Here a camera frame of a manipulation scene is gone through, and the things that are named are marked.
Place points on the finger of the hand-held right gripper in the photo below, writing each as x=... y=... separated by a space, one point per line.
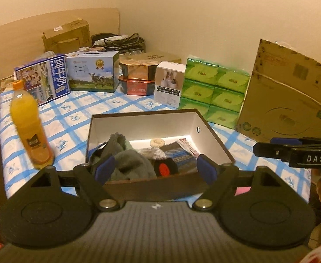
x=285 y=141
x=270 y=149

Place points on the red octagonal box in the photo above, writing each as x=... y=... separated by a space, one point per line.
x=137 y=86

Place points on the greenish grey cloth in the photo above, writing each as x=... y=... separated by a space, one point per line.
x=108 y=148

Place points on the wooden headboard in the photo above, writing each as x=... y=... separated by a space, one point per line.
x=20 y=33

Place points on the large open cardboard box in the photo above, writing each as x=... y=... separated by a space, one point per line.
x=286 y=101

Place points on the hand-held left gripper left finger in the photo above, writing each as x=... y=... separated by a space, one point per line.
x=104 y=169

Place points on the blue checked bed sheet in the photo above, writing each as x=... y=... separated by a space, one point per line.
x=67 y=120

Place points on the blue milk carton box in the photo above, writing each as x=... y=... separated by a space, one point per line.
x=44 y=79

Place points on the orange juice bottle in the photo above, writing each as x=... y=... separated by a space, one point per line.
x=30 y=131

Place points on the clear bag of white beads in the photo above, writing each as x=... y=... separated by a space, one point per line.
x=151 y=153

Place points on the cow print milk box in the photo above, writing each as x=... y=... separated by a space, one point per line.
x=92 y=72

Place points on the white product box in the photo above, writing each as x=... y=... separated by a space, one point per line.
x=169 y=85

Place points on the clear plastic bag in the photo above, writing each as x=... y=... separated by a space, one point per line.
x=5 y=83

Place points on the beige scrunchie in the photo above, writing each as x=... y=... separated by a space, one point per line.
x=157 y=143

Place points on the pack of green tissue packets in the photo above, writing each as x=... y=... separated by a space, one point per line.
x=214 y=93

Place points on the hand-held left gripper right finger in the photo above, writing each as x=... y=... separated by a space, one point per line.
x=207 y=169

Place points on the blue striped sock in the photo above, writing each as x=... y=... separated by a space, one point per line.
x=185 y=161

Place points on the gold flat box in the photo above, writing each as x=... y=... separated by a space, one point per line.
x=160 y=56

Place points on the pink patterned tissue pack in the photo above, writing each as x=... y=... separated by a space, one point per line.
x=188 y=146

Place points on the round black red pad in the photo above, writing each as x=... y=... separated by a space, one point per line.
x=164 y=167

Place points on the dark grey towel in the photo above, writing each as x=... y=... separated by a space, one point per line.
x=134 y=167

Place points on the brown taped cardboard box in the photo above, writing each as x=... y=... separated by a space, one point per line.
x=66 y=35

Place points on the gold octagonal box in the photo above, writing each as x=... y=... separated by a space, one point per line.
x=138 y=68

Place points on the black bag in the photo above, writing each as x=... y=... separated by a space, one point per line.
x=116 y=42

